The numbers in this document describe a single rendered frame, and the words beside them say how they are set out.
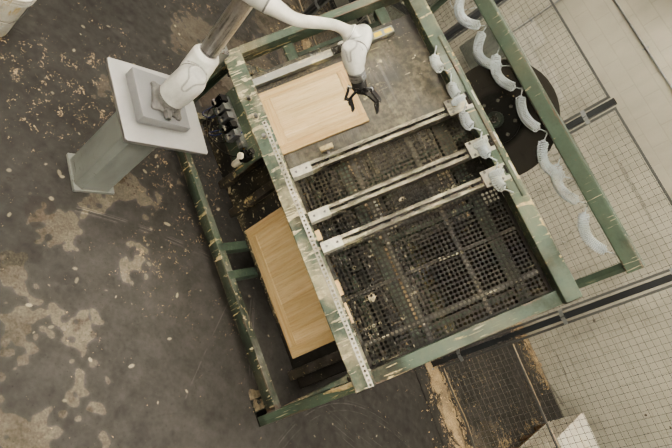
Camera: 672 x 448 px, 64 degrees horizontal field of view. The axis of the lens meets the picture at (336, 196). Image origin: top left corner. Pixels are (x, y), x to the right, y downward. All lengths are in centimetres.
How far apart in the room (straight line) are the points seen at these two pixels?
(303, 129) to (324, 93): 27
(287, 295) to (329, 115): 117
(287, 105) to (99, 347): 172
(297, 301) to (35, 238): 151
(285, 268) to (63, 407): 143
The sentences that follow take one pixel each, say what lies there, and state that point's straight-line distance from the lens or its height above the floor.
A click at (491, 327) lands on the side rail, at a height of 147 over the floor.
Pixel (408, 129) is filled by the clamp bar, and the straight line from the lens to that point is 323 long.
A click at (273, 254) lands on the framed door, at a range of 353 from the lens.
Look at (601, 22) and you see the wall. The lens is 799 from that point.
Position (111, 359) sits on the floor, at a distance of 314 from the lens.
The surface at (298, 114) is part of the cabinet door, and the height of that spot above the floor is 104.
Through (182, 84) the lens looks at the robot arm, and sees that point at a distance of 281.
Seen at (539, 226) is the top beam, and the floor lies 189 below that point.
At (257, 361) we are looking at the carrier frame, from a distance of 346.
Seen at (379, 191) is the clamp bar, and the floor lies 128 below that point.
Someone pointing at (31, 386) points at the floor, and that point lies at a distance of 295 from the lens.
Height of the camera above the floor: 266
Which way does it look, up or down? 31 degrees down
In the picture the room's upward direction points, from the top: 58 degrees clockwise
